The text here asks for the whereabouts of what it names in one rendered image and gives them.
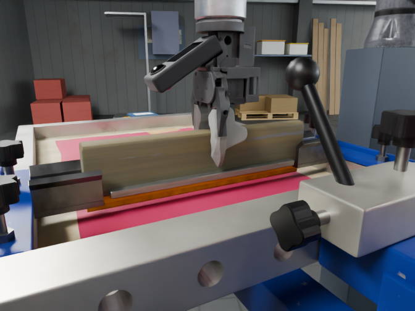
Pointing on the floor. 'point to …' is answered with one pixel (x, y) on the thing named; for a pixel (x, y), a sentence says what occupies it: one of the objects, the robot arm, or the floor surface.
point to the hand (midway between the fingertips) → (207, 155)
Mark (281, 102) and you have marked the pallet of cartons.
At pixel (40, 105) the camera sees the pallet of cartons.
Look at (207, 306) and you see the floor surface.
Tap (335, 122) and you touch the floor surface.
